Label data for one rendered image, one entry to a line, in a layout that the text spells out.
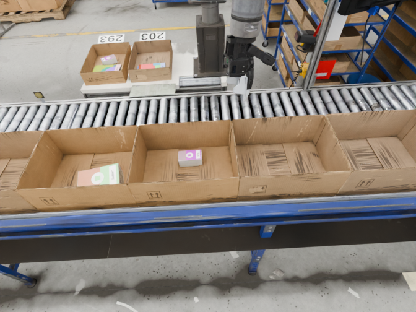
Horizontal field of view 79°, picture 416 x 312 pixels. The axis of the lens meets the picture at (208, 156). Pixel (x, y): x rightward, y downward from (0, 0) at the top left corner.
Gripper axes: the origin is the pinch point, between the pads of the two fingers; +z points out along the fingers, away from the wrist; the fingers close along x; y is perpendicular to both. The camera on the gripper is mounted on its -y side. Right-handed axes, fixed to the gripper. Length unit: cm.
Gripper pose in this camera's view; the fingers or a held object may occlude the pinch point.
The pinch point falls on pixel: (242, 93)
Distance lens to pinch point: 93.2
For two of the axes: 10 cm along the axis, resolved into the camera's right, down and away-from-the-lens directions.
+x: 2.8, 6.8, -6.8
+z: -0.2, 7.1, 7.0
